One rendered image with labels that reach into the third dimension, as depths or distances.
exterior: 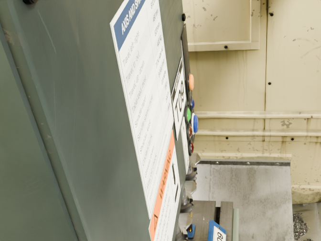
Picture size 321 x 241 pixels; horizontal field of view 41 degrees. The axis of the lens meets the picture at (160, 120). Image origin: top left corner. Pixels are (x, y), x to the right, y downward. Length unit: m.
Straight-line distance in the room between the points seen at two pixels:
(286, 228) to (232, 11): 0.78
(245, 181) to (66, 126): 1.48
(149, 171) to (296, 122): 1.22
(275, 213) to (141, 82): 1.31
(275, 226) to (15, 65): 1.48
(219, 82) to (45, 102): 1.31
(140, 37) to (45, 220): 0.19
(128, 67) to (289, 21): 1.09
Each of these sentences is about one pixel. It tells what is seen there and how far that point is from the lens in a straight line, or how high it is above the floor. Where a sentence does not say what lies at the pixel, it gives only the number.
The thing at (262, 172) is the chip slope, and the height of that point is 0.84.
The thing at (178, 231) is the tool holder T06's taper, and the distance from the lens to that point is 0.97.
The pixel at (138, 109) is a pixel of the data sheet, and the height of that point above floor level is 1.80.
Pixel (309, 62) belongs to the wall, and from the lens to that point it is 1.47.
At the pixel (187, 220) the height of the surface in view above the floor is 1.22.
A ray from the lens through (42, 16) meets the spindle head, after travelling 0.21.
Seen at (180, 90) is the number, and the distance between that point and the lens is 0.59.
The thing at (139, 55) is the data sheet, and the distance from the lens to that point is 0.37.
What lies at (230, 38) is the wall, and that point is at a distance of 1.41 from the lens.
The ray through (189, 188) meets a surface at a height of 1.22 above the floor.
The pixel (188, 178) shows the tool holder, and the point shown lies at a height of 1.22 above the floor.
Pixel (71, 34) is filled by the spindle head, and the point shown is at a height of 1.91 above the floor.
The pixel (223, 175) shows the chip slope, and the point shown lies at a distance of 1.70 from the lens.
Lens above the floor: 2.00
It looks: 35 degrees down
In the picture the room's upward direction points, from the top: 9 degrees counter-clockwise
